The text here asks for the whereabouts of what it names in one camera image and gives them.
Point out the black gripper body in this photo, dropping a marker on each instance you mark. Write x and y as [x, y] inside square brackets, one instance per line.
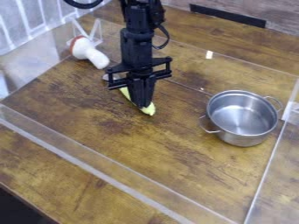
[137, 66]

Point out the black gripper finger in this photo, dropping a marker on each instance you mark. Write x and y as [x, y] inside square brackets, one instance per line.
[148, 90]
[134, 91]

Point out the green handled metal spoon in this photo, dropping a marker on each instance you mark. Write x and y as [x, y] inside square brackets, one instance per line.
[146, 110]

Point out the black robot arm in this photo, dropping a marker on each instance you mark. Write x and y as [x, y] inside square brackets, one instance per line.
[144, 16]

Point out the clear acrylic stand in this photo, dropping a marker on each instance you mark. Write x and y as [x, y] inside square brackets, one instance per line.
[92, 33]

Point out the white mushroom toy red cap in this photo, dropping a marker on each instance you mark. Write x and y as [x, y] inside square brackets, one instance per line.
[84, 51]

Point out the stainless steel pot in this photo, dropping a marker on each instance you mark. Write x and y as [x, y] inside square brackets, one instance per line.
[240, 117]

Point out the black bar on table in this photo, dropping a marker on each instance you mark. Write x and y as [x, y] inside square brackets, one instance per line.
[228, 16]

